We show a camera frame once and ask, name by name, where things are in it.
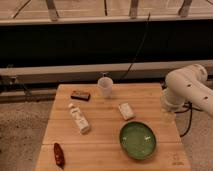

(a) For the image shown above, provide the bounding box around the white plastic bottle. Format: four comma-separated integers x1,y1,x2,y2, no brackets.
68,103,90,134

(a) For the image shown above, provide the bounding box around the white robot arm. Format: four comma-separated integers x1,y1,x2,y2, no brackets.
161,64,213,118

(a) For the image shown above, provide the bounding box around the green ceramic bowl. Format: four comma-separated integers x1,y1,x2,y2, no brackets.
119,121,157,160

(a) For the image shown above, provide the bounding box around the dark brown rectangular block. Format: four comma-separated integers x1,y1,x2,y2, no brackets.
71,91,90,101

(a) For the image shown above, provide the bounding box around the white rectangular packet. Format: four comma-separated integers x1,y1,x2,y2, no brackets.
118,103,135,120

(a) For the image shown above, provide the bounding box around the red chili pepper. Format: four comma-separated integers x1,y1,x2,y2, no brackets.
54,143,65,168

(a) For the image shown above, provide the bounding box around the black hanging cable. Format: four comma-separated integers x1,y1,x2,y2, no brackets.
120,12,152,81

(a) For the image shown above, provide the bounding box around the long metal rail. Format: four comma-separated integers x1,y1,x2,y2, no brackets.
0,60,213,85

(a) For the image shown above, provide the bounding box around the black cable by robot base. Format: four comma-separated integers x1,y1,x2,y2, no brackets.
174,101,203,138

